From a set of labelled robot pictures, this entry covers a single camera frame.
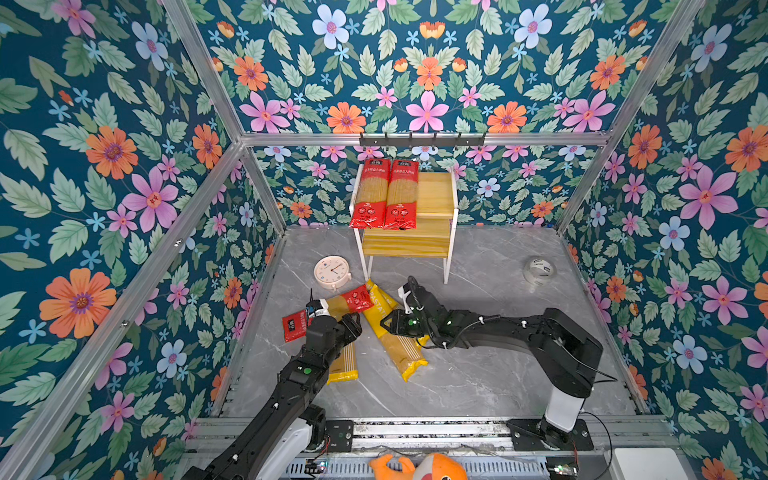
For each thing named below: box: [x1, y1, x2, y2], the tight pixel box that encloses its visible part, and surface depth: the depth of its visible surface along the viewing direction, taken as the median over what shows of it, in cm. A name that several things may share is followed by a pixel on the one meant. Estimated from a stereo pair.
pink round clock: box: [313, 255, 352, 291], surface depth 106 cm
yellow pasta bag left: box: [363, 279, 430, 381], surface depth 88 cm
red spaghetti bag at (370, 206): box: [349, 158, 392, 229], surface depth 81 cm
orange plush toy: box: [369, 453, 468, 480], surface depth 66 cm
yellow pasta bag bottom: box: [326, 342, 359, 385], surface depth 84 cm
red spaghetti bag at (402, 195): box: [384, 159, 419, 231], surface depth 80 cm
